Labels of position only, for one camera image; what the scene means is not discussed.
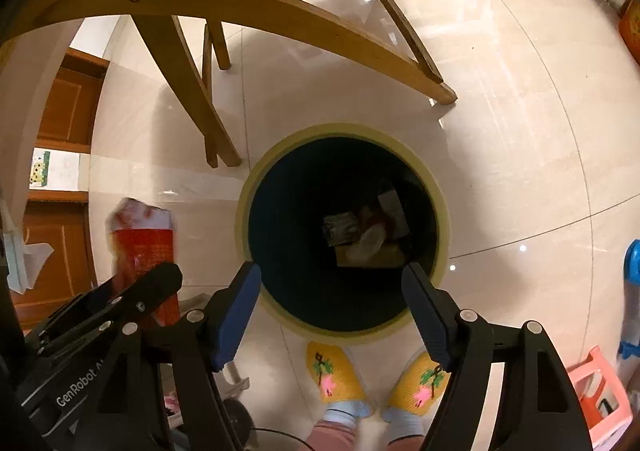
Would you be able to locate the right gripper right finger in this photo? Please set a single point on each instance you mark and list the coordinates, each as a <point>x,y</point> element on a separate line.
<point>538,408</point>

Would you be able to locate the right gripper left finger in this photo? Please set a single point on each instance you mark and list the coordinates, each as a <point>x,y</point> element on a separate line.
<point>125,410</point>

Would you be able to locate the red snack bag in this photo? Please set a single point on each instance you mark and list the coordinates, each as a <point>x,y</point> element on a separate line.
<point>141,237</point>

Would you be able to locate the round black trash bin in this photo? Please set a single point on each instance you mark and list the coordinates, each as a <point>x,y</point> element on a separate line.
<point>331,215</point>

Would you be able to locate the pink plastic stool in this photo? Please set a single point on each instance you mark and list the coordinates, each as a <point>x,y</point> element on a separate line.
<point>603,399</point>

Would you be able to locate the blue plastic stool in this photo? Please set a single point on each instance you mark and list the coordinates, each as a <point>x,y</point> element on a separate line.
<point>629,340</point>

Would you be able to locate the right yellow slipper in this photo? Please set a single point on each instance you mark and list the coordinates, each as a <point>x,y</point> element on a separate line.
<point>419,387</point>

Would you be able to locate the yellow slipper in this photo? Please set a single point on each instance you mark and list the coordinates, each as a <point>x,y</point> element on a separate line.
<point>419,387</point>
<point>340,385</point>

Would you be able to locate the right pink trouser leg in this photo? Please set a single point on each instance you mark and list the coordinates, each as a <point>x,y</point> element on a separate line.
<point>408,443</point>

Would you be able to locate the pink trouser leg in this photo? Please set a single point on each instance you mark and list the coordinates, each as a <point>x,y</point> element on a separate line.
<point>331,436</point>
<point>408,443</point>

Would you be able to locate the left yellow slipper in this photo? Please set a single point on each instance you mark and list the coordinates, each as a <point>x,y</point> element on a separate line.
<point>340,385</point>

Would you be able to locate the left pink trouser leg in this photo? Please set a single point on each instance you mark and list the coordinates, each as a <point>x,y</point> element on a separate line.
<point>331,436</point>

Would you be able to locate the wooden door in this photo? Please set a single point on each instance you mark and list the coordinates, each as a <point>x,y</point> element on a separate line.
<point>56,221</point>

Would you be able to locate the wooden chair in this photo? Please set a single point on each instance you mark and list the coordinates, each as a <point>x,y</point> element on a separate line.
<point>185,38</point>

